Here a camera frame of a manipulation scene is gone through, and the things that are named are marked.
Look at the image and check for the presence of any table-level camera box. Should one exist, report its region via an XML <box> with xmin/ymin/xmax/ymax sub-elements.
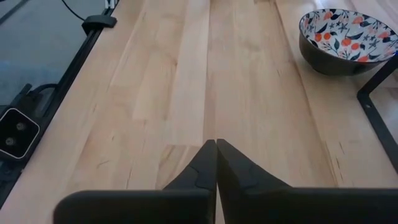
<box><xmin>0</xmin><ymin>107</ymin><xmax>41</xmax><ymax>161</ymax></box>

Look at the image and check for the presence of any dark bowl orange floral inside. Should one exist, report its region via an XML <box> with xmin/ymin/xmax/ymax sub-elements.
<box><xmin>298</xmin><ymin>8</ymin><xmax>398</xmax><ymax>77</ymax></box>

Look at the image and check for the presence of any black cable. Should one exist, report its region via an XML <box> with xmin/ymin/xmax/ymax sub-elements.
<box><xmin>60</xmin><ymin>0</ymin><xmax>86</xmax><ymax>22</ymax></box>

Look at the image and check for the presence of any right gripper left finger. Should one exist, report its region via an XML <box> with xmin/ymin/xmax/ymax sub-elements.
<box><xmin>52</xmin><ymin>139</ymin><xmax>218</xmax><ymax>224</ymax></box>

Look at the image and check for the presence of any black table edge rail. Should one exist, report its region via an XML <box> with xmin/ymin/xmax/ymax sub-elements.
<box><xmin>0</xmin><ymin>6</ymin><xmax>119</xmax><ymax>209</ymax></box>

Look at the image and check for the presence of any black rail bracket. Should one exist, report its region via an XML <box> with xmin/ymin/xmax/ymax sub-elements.
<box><xmin>81</xmin><ymin>14</ymin><xmax>118</xmax><ymax>35</ymax></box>

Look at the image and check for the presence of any black perforated metal rack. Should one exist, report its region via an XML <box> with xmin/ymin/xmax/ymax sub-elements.
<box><xmin>356</xmin><ymin>53</ymin><xmax>398</xmax><ymax>174</ymax></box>

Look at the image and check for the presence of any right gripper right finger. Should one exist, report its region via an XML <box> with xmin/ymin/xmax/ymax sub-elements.
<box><xmin>216</xmin><ymin>138</ymin><xmax>398</xmax><ymax>224</ymax></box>

